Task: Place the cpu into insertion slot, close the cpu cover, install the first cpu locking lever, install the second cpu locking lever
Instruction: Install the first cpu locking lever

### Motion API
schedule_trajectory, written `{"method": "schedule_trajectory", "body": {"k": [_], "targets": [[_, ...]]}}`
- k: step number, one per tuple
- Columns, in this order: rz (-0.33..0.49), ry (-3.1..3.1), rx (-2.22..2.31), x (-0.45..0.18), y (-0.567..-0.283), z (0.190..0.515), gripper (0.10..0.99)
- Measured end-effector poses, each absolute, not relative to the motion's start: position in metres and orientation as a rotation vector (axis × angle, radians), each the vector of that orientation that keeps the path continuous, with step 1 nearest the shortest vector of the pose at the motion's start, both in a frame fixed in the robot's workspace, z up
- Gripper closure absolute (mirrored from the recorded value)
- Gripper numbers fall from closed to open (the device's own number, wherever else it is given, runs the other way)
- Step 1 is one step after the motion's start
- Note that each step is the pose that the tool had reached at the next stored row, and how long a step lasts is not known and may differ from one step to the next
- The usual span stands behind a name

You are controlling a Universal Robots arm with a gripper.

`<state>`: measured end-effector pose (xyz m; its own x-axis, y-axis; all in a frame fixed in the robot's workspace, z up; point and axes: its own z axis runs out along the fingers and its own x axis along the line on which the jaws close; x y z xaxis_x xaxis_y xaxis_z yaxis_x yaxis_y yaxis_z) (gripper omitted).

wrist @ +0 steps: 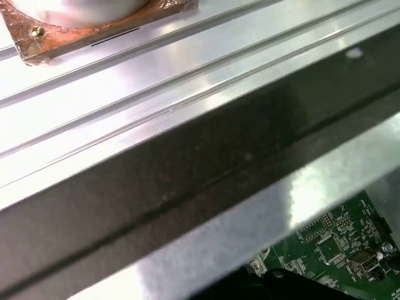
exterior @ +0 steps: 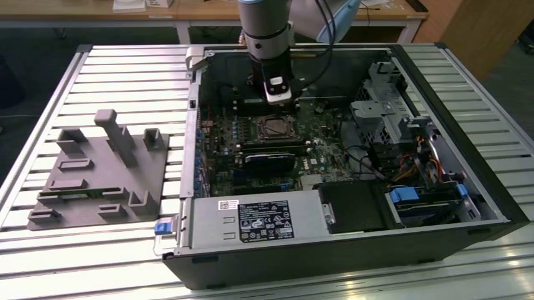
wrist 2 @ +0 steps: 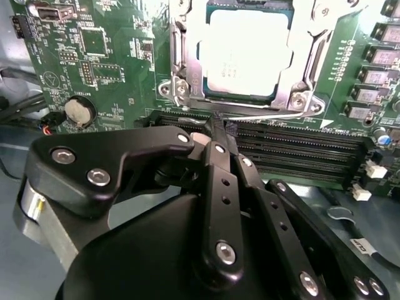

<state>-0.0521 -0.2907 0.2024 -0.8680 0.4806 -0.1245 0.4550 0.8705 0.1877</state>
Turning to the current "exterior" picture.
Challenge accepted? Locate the silver CPU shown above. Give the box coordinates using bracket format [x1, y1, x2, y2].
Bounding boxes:
[266, 119, 291, 138]

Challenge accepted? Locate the metal socket cover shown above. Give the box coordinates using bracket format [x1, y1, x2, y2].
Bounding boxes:
[256, 117, 298, 142]

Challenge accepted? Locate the CPU socket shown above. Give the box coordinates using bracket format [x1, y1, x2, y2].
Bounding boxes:
[252, 114, 300, 145]

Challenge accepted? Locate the wooden desk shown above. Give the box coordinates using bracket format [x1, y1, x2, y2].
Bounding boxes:
[0, 0, 431, 44]

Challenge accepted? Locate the grey metal drive cage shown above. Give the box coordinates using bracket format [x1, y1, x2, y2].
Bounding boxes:
[348, 61, 439, 146]

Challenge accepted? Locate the black graphics card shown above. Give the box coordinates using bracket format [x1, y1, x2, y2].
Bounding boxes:
[243, 152, 298, 176]

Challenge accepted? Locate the green motherboard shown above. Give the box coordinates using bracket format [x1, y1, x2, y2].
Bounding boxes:
[199, 98, 368, 198]

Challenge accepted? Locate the white paper sheet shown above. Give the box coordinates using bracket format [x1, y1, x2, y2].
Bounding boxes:
[360, 0, 418, 13]

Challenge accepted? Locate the small silver heatsink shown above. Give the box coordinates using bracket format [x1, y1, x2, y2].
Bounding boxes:
[299, 174, 327, 189]

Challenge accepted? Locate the white cardboard box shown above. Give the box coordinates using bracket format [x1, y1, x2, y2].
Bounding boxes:
[112, 0, 148, 13]

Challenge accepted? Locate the black disk bay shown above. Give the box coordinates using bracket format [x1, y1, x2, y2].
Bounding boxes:
[316, 182, 398, 236]

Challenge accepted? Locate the silver power supply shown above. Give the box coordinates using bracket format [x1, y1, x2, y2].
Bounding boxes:
[175, 191, 335, 251]

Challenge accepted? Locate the blue disk carrier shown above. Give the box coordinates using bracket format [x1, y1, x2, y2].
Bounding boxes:
[386, 184, 471, 226]

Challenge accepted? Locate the grey parts rack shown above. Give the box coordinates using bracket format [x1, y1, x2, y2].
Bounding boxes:
[25, 109, 172, 232]

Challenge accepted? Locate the wooden cabinet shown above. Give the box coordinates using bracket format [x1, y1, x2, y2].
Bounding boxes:
[441, 0, 534, 81]

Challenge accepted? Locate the blue case latch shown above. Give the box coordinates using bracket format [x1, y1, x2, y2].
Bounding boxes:
[152, 219, 175, 236]

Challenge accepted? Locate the green RAM stick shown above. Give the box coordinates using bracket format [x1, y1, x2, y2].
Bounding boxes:
[53, 189, 105, 199]

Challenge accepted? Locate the black grey PC case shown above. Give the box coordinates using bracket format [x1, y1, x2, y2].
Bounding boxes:
[160, 42, 531, 291]

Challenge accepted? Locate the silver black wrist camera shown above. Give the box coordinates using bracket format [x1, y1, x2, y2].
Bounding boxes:
[262, 74, 294, 106]

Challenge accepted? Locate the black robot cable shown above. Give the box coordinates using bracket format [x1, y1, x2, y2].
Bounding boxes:
[306, 0, 338, 87]

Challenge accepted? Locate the orange yellow wire bundle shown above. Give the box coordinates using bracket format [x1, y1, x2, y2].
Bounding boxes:
[391, 156, 443, 183]

